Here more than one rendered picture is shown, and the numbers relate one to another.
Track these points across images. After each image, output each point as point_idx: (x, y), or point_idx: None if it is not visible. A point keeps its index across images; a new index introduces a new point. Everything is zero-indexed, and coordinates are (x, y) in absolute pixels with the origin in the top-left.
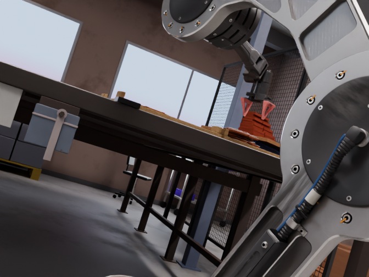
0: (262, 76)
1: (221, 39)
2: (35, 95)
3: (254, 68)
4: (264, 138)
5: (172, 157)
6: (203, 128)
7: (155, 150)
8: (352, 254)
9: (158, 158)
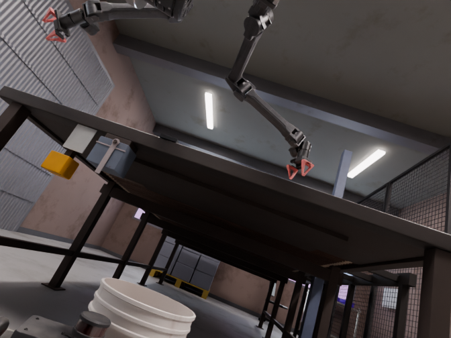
0: (301, 145)
1: None
2: None
3: (291, 137)
4: None
5: (258, 243)
6: None
7: (244, 237)
8: (422, 308)
9: (247, 243)
